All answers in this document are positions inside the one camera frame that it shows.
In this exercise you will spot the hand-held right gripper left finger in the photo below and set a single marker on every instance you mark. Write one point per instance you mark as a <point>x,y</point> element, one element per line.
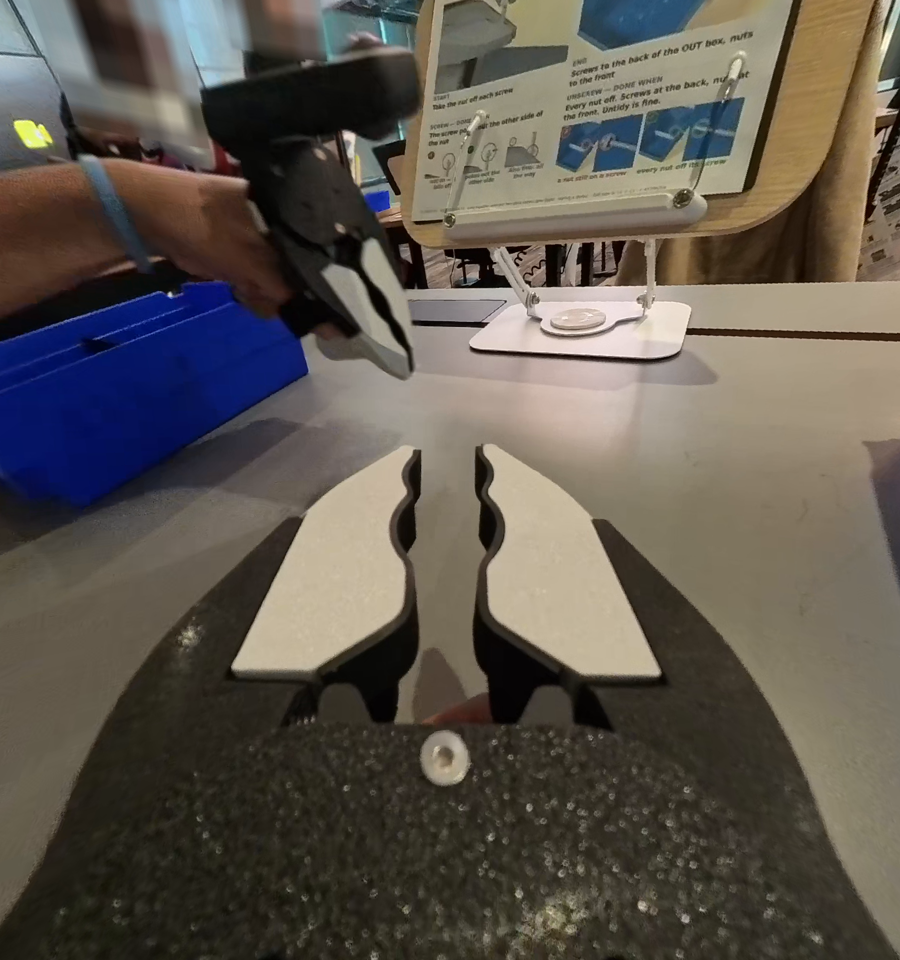
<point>330,592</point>

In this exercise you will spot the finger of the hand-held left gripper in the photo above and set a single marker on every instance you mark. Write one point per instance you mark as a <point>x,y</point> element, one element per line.
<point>345,300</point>
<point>386,277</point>

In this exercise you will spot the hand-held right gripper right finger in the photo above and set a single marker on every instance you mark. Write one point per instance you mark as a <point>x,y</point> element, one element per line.
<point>562,592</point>

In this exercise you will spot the blue plastic bin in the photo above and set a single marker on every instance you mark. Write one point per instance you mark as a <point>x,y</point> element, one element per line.
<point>120,420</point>

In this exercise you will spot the person's left forearm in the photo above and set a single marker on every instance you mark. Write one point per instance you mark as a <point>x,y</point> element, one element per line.
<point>30,225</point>

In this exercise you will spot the person's left hand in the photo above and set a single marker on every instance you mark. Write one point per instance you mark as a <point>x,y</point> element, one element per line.
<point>225,240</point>

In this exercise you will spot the grey table hatch cover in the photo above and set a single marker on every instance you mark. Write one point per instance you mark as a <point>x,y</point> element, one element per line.
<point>457,311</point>

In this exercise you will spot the blue wristband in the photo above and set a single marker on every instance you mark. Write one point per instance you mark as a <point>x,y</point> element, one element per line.
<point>116,214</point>

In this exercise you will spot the printed instruction sheet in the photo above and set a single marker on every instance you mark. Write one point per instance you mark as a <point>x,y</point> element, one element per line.
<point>644,45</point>

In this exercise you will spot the instruction sheet on stand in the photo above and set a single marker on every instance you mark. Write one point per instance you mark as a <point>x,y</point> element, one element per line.
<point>817,112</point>

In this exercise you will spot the printed paper poster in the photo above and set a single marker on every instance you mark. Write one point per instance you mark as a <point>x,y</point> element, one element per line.
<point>896,217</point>

